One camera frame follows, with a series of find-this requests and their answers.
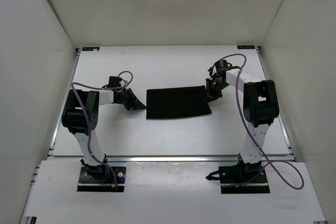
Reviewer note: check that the aluminium table front rail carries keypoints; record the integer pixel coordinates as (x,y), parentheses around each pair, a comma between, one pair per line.
(172,158)

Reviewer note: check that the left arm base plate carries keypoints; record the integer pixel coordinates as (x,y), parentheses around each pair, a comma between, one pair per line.
(100,178)

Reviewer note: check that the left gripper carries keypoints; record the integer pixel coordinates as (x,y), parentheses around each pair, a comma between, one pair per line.
(135,104)

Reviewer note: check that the right table corner label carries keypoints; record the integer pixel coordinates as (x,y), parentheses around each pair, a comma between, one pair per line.
(245,47)

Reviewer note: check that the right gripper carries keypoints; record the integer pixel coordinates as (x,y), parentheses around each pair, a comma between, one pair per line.
(211,95)

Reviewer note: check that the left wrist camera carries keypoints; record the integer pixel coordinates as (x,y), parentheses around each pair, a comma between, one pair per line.
(124,83)

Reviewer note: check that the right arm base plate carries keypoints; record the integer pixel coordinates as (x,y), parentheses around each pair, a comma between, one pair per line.
(241,178)

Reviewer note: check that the black skirt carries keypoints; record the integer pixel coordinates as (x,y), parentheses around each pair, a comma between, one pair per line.
(176,103)

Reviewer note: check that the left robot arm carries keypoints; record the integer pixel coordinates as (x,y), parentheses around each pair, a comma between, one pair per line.
(80,117)

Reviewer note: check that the left table corner label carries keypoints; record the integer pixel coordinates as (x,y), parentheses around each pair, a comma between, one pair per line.
(90,48)

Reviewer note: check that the table corner label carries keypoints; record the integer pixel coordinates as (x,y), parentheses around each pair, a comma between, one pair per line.
(245,47)
(90,48)

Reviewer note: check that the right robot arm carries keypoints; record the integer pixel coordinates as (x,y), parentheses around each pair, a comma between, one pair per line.
(260,108)

